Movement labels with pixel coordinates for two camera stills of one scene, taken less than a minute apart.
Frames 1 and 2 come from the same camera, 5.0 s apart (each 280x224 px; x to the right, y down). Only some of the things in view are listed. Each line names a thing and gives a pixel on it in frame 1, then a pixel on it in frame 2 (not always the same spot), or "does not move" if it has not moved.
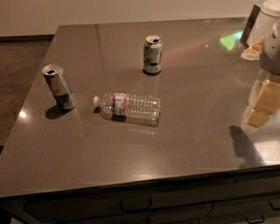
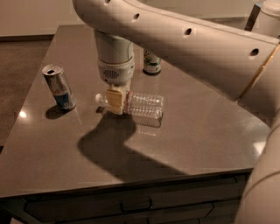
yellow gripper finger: [267, 105] → [116, 74]
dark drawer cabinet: [250, 196] does not move
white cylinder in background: [268, 24] does not move
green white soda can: [152, 54] does not move
